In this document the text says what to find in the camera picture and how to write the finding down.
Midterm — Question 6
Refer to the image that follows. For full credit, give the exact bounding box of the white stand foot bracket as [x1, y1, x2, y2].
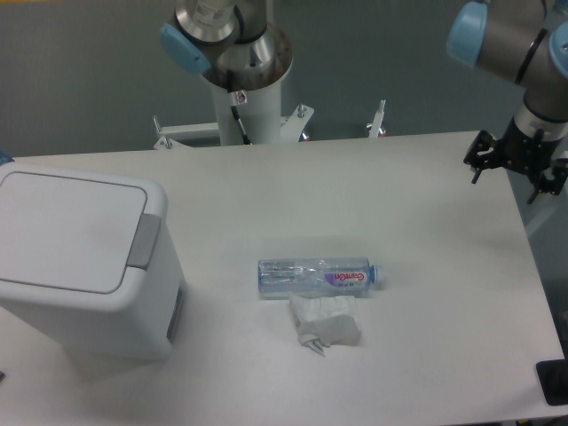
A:
[366, 99, 387, 138]

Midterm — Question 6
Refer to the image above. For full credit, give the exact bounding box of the black cable on pedestal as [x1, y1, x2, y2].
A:
[225, 68, 253, 146]

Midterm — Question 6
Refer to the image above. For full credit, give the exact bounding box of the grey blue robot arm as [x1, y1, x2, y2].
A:
[446, 1, 567, 197]

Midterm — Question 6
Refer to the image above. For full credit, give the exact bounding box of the crumpled white paper tissue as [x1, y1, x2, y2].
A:
[288, 293, 361, 356]

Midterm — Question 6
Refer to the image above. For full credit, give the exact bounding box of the clear plastic water bottle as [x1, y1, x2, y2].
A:
[257, 257, 385, 298]

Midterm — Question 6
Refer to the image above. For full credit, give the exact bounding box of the white plastic trash can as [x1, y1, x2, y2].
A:
[1, 162, 185, 360]

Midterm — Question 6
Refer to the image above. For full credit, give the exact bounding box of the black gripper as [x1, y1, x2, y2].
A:
[463, 118, 567, 204]

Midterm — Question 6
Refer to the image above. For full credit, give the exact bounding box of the black device at table edge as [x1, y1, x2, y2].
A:
[536, 359, 567, 406]

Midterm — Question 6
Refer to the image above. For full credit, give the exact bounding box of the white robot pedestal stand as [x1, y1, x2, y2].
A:
[153, 76, 314, 149]

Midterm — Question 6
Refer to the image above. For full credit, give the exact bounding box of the silver blue robot arm base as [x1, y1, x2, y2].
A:
[160, 1, 293, 92]

